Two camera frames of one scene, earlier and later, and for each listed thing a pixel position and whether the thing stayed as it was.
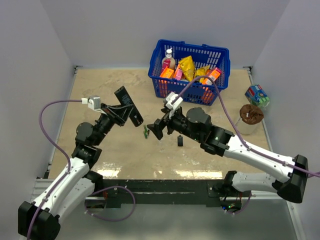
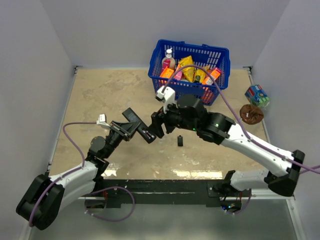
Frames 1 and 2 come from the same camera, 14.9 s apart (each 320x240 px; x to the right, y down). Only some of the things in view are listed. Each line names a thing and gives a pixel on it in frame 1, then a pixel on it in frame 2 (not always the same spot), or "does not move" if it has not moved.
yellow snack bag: (187, 66) does not move
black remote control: (124, 99) to (147, 134)
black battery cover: (180, 140) does not move
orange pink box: (167, 73) does not move
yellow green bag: (201, 71) does not move
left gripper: (118, 115) to (125, 131)
